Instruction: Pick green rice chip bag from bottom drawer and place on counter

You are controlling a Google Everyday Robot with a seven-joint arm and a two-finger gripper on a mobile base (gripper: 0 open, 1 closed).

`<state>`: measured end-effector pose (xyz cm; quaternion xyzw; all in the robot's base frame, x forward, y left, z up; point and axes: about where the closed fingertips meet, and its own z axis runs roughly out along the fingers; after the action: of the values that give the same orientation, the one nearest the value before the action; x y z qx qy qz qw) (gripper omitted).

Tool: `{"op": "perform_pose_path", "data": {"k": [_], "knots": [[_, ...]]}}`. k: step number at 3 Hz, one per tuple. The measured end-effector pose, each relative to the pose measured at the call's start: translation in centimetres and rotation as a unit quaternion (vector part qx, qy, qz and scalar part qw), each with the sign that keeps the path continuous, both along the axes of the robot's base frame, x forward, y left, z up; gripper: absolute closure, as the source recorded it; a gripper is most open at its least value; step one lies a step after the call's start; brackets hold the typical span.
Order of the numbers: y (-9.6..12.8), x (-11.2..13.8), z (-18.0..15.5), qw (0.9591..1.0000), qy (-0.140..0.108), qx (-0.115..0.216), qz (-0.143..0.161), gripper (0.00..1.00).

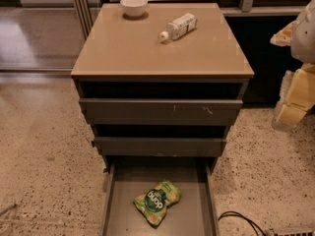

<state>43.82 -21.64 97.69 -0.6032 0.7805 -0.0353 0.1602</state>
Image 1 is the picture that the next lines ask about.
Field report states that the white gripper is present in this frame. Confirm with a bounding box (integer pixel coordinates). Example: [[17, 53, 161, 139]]
[[270, 22, 315, 127]]

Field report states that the green rice chip bag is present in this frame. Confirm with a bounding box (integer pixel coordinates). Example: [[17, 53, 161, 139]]
[[133, 179, 181, 226]]

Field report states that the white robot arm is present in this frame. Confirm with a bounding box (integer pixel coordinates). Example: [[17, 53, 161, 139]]
[[270, 0, 315, 131]]

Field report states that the grey three-drawer cabinet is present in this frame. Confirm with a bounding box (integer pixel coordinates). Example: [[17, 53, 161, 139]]
[[70, 2, 255, 174]]

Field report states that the top grey drawer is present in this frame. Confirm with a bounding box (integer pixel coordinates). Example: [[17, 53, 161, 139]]
[[79, 98, 242, 126]]

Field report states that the open bottom grey drawer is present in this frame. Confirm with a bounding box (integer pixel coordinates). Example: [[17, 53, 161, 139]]
[[100, 156, 220, 236]]

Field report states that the middle grey drawer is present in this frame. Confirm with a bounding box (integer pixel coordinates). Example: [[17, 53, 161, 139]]
[[94, 137, 226, 157]]

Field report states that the clear plastic water bottle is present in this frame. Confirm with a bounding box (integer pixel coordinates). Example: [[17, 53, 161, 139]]
[[158, 13, 198, 42]]

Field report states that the metal floor vent grille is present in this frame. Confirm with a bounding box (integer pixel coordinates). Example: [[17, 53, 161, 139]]
[[266, 227, 315, 236]]

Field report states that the white ceramic bowl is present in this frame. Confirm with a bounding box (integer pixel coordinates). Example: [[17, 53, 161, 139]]
[[120, 0, 148, 18]]

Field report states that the grey floor rod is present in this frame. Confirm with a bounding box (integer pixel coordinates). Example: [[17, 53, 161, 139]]
[[0, 204, 17, 216]]

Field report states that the black floor cable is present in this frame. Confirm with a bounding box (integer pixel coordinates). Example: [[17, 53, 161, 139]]
[[218, 210, 268, 236]]

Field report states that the metal window frame post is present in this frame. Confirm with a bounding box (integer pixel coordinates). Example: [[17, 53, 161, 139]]
[[73, 0, 93, 38]]

